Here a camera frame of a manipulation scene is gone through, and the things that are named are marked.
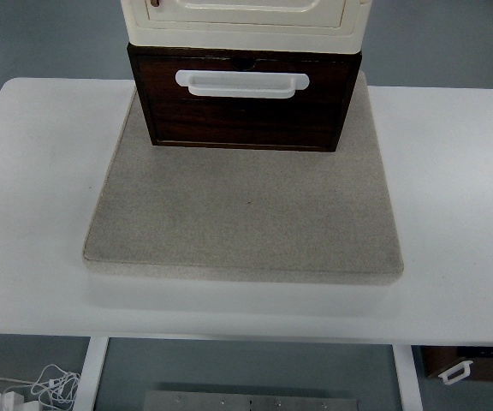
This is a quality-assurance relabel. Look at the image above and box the white table leg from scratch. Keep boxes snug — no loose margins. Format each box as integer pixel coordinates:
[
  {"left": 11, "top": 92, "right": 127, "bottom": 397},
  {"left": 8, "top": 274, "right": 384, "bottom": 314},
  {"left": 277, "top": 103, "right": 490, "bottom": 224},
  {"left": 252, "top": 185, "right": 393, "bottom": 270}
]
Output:
[
  {"left": 392, "top": 344, "right": 424, "bottom": 411},
  {"left": 73, "top": 337, "right": 110, "bottom": 411}
]

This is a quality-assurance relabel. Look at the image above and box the white table leg right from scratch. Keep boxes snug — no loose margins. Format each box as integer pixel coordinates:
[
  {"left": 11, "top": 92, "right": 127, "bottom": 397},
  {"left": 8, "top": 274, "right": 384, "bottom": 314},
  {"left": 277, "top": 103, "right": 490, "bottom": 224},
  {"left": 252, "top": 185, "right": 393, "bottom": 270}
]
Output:
[{"left": 392, "top": 344, "right": 424, "bottom": 411}]

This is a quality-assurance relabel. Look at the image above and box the white cable bundle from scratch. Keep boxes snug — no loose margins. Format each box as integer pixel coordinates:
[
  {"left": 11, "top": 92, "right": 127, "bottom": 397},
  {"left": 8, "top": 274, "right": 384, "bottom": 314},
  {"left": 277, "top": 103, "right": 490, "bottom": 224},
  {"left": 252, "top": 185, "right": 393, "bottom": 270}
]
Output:
[{"left": 0, "top": 364, "right": 81, "bottom": 411}]

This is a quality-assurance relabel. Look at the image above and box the white drawer handle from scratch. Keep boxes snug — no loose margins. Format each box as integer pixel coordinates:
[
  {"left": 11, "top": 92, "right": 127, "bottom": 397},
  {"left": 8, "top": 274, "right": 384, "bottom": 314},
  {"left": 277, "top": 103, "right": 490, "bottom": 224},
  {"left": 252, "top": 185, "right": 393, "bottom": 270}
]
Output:
[{"left": 175, "top": 69, "right": 310, "bottom": 99}]

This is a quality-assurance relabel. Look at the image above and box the cream white upper cabinet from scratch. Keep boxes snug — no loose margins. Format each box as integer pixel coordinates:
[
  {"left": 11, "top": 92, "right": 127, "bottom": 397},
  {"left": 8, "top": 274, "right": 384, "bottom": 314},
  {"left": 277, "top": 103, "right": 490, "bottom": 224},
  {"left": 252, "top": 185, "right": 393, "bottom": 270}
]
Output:
[{"left": 122, "top": 0, "right": 372, "bottom": 54}]

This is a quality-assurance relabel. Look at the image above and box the beige fabric platform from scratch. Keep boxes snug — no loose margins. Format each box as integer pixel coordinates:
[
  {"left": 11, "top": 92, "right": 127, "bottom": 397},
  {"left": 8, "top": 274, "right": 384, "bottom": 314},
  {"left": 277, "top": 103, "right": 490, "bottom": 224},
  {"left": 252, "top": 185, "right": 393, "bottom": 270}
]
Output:
[{"left": 83, "top": 74, "right": 404, "bottom": 285}]

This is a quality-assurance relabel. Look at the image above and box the white power adapter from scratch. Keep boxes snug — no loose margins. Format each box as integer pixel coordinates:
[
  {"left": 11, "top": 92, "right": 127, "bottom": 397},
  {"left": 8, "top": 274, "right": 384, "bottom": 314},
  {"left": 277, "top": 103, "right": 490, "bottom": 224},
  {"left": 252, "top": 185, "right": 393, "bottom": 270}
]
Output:
[{"left": 0, "top": 391, "right": 24, "bottom": 411}]

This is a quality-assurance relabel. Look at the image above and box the white table leg left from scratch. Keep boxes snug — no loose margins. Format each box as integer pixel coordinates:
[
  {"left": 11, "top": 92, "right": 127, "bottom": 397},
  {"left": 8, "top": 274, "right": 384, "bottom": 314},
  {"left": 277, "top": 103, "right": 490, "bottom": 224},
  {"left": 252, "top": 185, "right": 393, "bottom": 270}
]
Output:
[{"left": 73, "top": 337, "right": 110, "bottom": 411}]

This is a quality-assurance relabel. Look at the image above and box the brown box with white handle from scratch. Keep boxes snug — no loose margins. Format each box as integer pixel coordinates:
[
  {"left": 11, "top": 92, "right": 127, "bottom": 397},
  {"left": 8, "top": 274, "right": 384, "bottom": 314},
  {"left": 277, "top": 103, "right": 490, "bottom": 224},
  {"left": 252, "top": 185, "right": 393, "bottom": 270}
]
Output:
[{"left": 420, "top": 346, "right": 493, "bottom": 385}]

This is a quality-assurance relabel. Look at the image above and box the dark wooden drawer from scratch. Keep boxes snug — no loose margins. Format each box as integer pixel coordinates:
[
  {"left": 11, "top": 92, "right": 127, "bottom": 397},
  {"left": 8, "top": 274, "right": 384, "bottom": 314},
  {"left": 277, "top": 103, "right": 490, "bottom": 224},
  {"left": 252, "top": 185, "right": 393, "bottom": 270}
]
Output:
[{"left": 134, "top": 55, "right": 359, "bottom": 152}]

